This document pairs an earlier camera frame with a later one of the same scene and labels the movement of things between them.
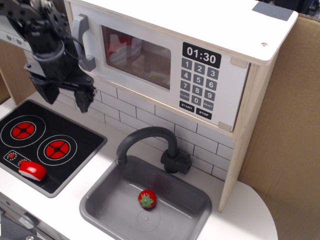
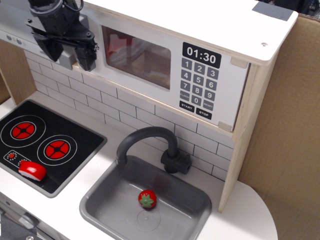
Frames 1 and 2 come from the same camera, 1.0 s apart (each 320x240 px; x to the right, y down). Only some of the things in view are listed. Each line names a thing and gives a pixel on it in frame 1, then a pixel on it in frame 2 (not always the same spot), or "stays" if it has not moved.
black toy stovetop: [32, 132] stays
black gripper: [53, 64] -> [64, 25]
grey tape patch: [273, 11] stays
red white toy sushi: [32, 170] stays
